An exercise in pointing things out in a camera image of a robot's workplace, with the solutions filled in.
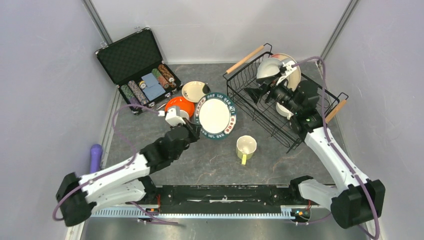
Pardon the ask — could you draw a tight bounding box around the pink mug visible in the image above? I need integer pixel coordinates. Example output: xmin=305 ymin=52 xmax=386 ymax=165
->
xmin=179 ymin=110 xmax=190 ymax=120

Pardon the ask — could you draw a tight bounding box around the purple flashlight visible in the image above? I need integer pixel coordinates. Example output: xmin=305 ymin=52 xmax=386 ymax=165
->
xmin=89 ymin=144 xmax=103 ymax=174

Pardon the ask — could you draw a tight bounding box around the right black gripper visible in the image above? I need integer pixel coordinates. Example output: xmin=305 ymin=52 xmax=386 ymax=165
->
xmin=243 ymin=71 xmax=301 ymax=115

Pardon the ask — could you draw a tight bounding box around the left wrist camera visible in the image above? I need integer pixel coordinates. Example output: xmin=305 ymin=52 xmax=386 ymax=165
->
xmin=158 ymin=106 xmax=186 ymax=127

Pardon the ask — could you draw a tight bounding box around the blue card deck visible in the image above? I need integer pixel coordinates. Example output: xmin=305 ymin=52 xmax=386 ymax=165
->
xmin=141 ymin=73 xmax=166 ymax=101

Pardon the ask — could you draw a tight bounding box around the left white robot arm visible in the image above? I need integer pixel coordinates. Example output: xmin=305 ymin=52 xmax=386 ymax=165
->
xmin=52 ymin=122 xmax=202 ymax=227

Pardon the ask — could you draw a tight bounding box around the pink and cream plate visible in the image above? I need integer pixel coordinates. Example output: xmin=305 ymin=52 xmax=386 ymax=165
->
xmin=271 ymin=53 xmax=302 ymax=91

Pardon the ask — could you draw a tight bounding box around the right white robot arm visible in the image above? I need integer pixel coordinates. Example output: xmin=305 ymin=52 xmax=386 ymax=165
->
xmin=244 ymin=80 xmax=386 ymax=229

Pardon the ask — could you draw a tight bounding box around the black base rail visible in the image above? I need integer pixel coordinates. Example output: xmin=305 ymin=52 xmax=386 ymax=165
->
xmin=132 ymin=177 xmax=322 ymax=220

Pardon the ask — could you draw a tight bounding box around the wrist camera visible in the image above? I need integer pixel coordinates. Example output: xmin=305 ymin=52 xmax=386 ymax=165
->
xmin=158 ymin=106 xmax=186 ymax=127
xmin=276 ymin=60 xmax=297 ymax=88

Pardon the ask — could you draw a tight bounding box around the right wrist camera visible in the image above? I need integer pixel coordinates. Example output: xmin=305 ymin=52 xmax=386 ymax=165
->
xmin=276 ymin=60 xmax=297 ymax=88

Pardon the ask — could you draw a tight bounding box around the white cup with handle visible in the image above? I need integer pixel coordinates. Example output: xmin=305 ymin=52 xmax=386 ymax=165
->
xmin=275 ymin=102 xmax=294 ymax=120

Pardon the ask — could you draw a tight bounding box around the black poker chip case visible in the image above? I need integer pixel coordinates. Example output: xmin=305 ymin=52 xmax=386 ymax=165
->
xmin=95 ymin=27 xmax=184 ymax=115

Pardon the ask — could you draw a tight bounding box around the orange plate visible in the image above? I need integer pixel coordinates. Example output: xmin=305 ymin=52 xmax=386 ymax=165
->
xmin=164 ymin=96 xmax=195 ymax=119

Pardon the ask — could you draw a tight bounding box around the yellow green mug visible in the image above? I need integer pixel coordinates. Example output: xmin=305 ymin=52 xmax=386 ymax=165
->
xmin=236 ymin=135 xmax=257 ymax=166

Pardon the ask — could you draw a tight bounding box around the white scalloped plate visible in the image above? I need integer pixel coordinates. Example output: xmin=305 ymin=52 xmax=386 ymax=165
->
xmin=256 ymin=57 xmax=283 ymax=85

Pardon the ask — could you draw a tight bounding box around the cream plate with black spot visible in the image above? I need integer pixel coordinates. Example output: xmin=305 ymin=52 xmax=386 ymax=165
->
xmin=181 ymin=81 xmax=211 ymax=103

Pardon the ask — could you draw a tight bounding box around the black wire dish rack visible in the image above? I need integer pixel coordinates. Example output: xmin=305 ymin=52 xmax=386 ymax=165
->
xmin=223 ymin=45 xmax=346 ymax=151

